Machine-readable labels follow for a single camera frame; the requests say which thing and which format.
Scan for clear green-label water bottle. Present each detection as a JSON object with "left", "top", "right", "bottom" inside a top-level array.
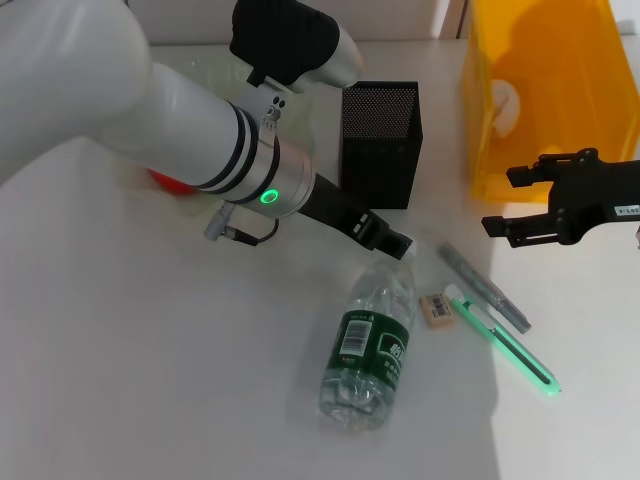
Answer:
[{"left": 318, "top": 247, "right": 419, "bottom": 432}]

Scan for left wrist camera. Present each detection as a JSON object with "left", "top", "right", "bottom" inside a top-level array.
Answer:
[{"left": 228, "top": 0, "right": 365, "bottom": 146}]

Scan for green glass fruit plate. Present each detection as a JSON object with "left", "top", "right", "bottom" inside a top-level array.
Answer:
[{"left": 147, "top": 49, "right": 319, "bottom": 201}]

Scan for green utility knife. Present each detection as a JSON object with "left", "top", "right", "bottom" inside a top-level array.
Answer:
[{"left": 442, "top": 287, "right": 561, "bottom": 399}]

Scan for black mesh pen holder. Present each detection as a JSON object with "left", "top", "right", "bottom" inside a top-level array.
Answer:
[{"left": 339, "top": 79, "right": 425, "bottom": 210}]

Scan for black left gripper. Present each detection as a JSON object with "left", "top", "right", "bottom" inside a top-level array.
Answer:
[{"left": 299, "top": 172, "right": 415, "bottom": 261}]

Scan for red orange fruit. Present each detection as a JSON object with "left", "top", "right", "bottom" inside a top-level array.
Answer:
[{"left": 147, "top": 168, "right": 199, "bottom": 197}]

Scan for white paper ball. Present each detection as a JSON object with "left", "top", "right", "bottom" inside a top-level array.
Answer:
[{"left": 489, "top": 79, "right": 522, "bottom": 139}]

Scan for yellow plastic bin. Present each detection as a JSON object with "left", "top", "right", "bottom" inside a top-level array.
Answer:
[{"left": 459, "top": 0, "right": 640, "bottom": 204}]

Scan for beige eraser with barcode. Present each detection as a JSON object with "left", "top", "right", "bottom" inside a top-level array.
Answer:
[{"left": 418, "top": 293, "right": 459, "bottom": 330}]

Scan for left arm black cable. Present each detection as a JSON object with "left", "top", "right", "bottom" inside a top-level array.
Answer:
[{"left": 202, "top": 202, "right": 281, "bottom": 247}]

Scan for grey glitter pen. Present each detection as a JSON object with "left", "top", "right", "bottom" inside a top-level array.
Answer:
[{"left": 437, "top": 241, "right": 533, "bottom": 335}]

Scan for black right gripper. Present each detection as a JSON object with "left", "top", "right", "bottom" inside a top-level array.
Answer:
[{"left": 481, "top": 147, "right": 640, "bottom": 250}]

